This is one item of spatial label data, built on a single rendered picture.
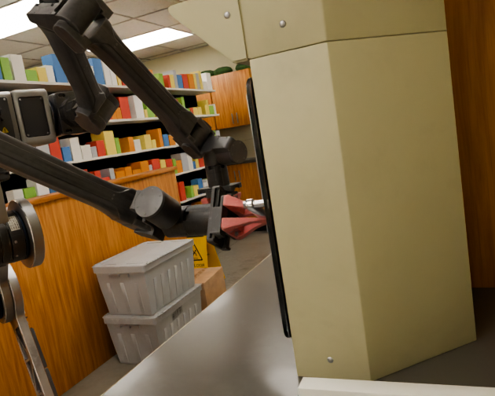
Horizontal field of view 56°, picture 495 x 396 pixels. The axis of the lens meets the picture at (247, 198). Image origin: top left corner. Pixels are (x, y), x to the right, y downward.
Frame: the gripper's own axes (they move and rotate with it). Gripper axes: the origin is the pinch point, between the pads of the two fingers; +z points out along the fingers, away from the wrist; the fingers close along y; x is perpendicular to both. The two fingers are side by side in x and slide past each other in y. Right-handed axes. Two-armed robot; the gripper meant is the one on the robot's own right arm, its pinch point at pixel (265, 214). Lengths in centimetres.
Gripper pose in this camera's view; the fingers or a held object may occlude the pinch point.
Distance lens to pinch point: 78.7
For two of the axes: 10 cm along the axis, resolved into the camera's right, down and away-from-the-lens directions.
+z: 9.0, -0.8, -4.3
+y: 0.8, -9.3, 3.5
